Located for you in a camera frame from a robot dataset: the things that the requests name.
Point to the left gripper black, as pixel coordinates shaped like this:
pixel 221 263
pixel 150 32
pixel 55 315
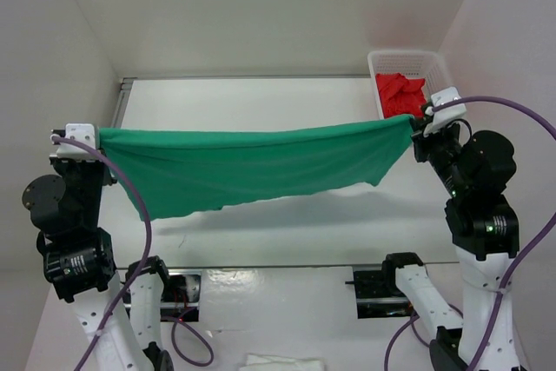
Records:
pixel 62 167

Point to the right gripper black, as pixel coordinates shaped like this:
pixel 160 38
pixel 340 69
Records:
pixel 420 140

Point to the green tank top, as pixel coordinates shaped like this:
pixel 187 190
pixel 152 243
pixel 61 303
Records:
pixel 178 173

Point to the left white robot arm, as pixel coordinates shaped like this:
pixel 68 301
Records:
pixel 120 314

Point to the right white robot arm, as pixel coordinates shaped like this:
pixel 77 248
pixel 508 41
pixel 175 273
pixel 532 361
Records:
pixel 485 233

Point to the red tank top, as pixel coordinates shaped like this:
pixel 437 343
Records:
pixel 400 95

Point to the white crumpled cloth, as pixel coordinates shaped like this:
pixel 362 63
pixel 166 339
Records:
pixel 279 363

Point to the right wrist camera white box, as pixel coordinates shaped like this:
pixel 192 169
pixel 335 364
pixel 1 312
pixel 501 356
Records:
pixel 444 107

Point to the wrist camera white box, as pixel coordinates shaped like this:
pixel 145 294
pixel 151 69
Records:
pixel 444 107
pixel 84 133

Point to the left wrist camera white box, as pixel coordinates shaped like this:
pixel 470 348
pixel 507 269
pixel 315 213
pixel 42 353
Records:
pixel 84 133

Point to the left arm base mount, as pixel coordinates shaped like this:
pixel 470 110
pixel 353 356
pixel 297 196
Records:
pixel 179 292

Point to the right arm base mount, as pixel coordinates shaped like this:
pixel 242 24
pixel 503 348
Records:
pixel 376 293

